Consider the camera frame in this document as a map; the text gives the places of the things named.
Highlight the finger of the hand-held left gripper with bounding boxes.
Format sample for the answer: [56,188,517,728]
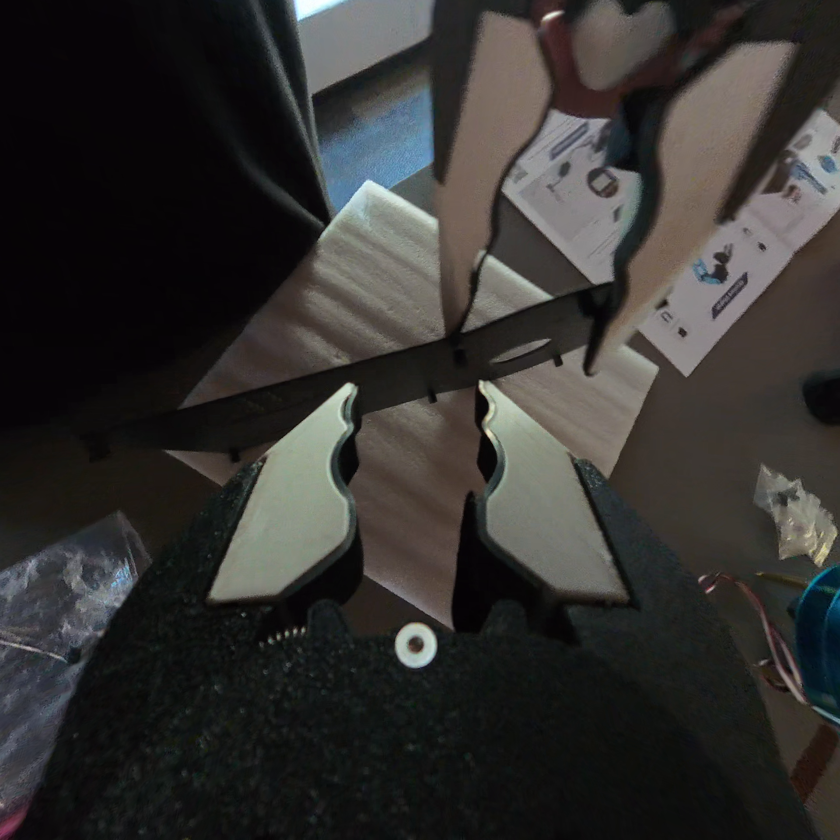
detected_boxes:
[584,39,799,377]
[435,13,559,342]

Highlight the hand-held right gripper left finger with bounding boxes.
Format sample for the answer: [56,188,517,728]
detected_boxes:
[206,382,364,606]

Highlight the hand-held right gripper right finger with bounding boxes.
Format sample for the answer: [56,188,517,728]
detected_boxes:
[451,379,634,634]

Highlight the black metal chassis plate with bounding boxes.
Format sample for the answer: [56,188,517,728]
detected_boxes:
[79,282,614,463]

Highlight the large clear plastic bag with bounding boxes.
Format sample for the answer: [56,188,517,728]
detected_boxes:
[0,512,157,818]

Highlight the person's left hand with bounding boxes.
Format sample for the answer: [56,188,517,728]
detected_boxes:
[538,10,673,124]

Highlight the printed instruction leaflet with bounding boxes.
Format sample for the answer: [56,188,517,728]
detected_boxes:
[502,108,840,378]

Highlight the white foam sheet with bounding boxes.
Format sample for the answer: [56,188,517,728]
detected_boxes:
[164,180,660,636]

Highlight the scattered small screw bags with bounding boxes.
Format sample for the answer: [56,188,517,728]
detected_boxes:
[753,463,840,567]

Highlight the blue round metal part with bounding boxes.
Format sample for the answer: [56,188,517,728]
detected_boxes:
[789,563,840,728]

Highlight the red white servo cable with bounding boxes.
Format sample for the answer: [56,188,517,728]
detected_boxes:
[697,571,815,708]

